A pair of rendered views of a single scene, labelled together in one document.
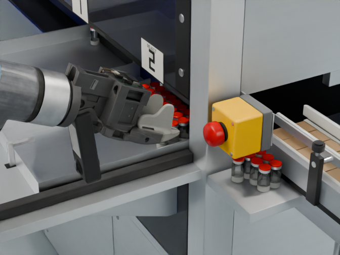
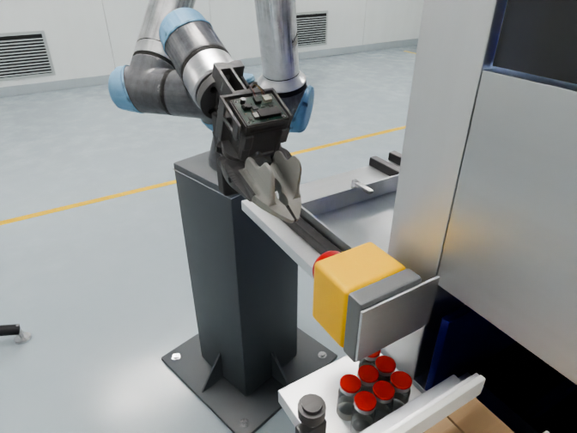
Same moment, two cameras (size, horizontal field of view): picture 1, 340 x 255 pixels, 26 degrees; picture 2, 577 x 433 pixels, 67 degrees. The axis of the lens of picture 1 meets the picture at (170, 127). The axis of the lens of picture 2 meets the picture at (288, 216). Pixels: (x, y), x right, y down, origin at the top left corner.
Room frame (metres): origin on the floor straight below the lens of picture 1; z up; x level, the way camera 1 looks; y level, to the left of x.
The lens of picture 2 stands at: (0.96, -0.44, 1.28)
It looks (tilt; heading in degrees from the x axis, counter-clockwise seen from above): 31 degrees down; 88
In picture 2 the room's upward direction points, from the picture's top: straight up
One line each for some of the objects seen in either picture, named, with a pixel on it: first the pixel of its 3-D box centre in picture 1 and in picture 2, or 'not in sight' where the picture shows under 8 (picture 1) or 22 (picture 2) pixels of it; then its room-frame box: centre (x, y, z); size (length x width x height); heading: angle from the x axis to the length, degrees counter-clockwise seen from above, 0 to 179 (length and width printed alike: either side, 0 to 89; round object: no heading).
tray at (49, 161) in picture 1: (101, 132); (423, 238); (1.19, 0.13, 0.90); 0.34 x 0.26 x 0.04; 119
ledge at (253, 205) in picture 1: (261, 187); (366, 417); (1.05, -0.16, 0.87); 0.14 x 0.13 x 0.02; 119
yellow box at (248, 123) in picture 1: (240, 126); (361, 296); (1.05, -0.11, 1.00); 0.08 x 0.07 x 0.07; 119
